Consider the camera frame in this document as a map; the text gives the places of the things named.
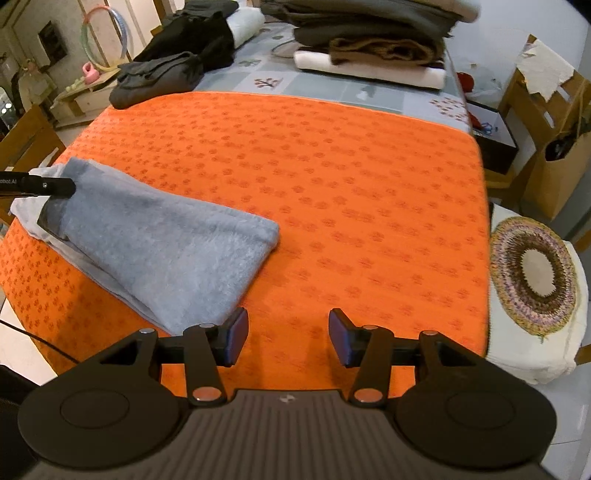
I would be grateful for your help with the brown paper bag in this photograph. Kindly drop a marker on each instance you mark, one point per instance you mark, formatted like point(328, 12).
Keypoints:
point(554, 184)

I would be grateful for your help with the black wall television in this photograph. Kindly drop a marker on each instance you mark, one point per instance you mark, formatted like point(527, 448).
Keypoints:
point(51, 42)

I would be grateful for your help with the black open box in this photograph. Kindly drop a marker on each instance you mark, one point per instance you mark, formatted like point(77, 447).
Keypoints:
point(496, 143)

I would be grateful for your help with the beige low cabinet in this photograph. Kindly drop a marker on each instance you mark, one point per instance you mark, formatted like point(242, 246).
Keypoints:
point(78, 99)

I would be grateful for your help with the charcoal crumpled garment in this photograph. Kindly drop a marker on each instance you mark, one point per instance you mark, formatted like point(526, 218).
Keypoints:
point(207, 7)

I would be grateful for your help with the white folded cloth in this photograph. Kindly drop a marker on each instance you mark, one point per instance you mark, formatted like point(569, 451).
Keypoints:
point(369, 71)

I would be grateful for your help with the pink kettlebell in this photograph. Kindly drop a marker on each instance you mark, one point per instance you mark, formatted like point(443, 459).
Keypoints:
point(90, 74)

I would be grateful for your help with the white folded towel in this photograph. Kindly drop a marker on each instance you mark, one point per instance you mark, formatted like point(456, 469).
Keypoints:
point(247, 25)

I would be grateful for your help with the orange patterned mat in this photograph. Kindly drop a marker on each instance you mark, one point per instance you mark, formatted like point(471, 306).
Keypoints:
point(346, 207)

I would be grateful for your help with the white covered chair seat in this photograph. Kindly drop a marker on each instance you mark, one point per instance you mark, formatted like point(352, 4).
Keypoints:
point(521, 360)

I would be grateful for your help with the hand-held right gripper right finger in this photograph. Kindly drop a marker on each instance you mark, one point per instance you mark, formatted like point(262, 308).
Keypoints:
point(337, 338)

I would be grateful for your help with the dark grey folded garment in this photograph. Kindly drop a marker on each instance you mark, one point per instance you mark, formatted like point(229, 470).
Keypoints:
point(157, 78)

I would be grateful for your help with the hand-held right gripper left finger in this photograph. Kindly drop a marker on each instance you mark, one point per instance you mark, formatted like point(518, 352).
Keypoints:
point(238, 334)

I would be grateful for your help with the brown folded garment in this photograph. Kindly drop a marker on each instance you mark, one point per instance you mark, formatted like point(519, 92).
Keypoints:
point(378, 50)

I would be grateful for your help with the grey fleece garment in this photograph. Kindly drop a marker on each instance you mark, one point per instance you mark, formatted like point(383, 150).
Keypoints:
point(161, 244)

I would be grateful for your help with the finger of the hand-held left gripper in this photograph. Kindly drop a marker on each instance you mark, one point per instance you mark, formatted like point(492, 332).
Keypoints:
point(51, 219)
point(51, 186)

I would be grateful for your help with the dark olive folded garments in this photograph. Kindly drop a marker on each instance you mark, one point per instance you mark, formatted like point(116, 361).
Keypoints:
point(369, 23)

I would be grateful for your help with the round crocheted cushion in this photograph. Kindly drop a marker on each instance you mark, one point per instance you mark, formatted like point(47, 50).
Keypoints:
point(512, 277)

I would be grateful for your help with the grey patterned tablecloth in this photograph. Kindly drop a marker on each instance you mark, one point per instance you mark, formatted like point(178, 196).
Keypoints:
point(323, 87)

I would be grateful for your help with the multicoloured hula hoop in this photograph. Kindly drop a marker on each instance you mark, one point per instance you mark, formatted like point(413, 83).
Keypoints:
point(128, 41)

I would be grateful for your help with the black folded garment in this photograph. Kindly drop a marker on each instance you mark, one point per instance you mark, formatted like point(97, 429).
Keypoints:
point(194, 41)

